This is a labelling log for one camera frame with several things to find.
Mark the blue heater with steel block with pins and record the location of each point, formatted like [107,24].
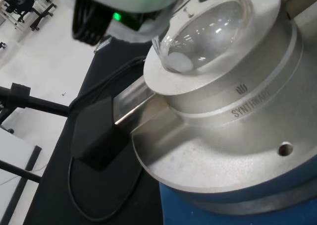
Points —
[223,148]

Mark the black office chair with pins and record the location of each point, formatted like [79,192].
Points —
[21,0]

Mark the black bench cloth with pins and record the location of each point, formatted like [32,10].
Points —
[99,197]

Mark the black camera tripod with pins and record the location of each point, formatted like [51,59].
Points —
[37,102]

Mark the black frame side table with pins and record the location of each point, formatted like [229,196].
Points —
[24,168]

